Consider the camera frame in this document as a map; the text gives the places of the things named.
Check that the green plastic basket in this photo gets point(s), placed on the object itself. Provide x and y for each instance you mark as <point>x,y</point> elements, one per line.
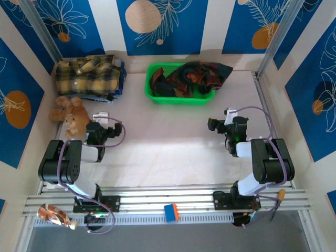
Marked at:
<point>178,101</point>

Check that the red green plaid shirt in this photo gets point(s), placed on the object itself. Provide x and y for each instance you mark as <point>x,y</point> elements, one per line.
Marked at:
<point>194,76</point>

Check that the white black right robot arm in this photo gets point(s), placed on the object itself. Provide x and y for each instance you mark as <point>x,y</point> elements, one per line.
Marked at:
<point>273,162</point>

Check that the brown teddy bear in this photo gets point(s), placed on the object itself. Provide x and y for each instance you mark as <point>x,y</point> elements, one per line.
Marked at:
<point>76,118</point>

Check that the yellow black plaid shirt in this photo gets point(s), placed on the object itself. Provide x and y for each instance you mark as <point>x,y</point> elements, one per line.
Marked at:
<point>86,76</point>

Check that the blue orange toy brick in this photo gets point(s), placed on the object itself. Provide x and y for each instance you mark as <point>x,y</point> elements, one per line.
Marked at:
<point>170,212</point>

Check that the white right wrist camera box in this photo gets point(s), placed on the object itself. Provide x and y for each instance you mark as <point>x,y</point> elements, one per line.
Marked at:
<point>231,114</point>

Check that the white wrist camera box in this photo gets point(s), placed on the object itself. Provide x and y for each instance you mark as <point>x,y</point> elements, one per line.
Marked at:
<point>101,117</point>
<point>231,114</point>

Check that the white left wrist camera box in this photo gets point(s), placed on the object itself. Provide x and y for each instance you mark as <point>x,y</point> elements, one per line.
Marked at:
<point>101,117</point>

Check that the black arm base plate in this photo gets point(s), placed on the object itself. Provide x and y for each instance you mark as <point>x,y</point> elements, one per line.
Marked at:
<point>220,200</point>
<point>113,203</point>

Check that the aluminium rail frame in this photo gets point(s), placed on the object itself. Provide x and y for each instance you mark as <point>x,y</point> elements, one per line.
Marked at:
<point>157,200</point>

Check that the aluminium corner post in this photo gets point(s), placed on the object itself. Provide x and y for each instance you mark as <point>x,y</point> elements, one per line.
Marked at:
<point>39,26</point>
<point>278,36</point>

